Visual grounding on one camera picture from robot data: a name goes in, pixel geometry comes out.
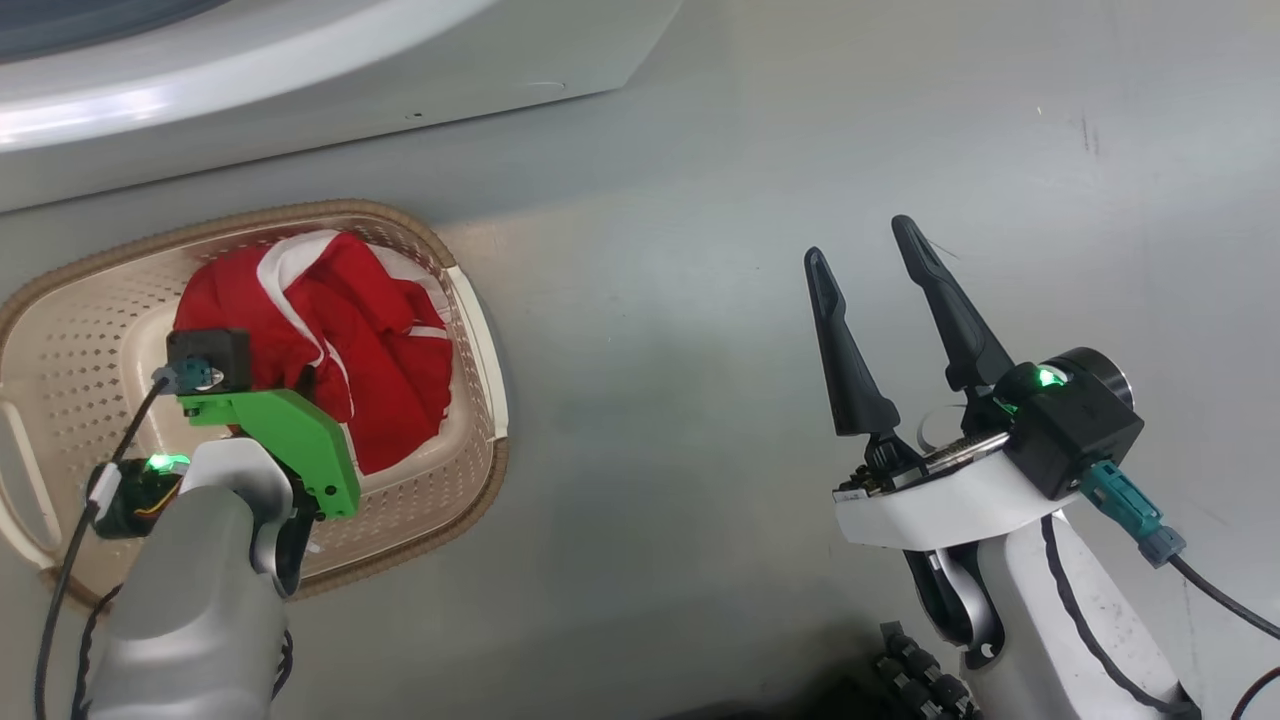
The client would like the black corrugated cable conduit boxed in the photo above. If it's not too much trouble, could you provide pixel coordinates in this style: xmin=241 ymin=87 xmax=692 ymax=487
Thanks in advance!
xmin=875 ymin=620 xmax=981 ymax=720

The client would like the cream perforated laundry basket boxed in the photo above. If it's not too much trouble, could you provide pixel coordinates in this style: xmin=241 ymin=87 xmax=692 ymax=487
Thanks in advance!
xmin=0 ymin=198 xmax=511 ymax=606

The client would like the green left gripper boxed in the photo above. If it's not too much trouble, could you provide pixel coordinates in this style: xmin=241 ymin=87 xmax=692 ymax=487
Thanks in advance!
xmin=178 ymin=388 xmax=363 ymax=521

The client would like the right black cable teal plug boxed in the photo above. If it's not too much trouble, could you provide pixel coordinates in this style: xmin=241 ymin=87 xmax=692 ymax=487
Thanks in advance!
xmin=1080 ymin=460 xmax=1280 ymax=641

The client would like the thin red cable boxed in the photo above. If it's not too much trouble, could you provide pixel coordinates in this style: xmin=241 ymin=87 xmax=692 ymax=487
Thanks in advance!
xmin=1230 ymin=665 xmax=1280 ymax=720

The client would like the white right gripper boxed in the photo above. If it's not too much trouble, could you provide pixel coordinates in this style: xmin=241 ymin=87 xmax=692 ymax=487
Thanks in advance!
xmin=803 ymin=215 xmax=1083 ymax=551

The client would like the red and white garment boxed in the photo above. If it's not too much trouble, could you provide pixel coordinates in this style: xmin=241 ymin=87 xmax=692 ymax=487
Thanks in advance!
xmin=172 ymin=230 xmax=456 ymax=476

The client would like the white front-load washing machine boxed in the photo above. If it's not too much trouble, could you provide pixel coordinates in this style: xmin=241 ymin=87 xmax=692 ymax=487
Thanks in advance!
xmin=0 ymin=0 xmax=686 ymax=216

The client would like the black module with green light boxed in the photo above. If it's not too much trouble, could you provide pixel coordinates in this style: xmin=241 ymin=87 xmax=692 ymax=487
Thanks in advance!
xmin=90 ymin=453 xmax=191 ymax=541

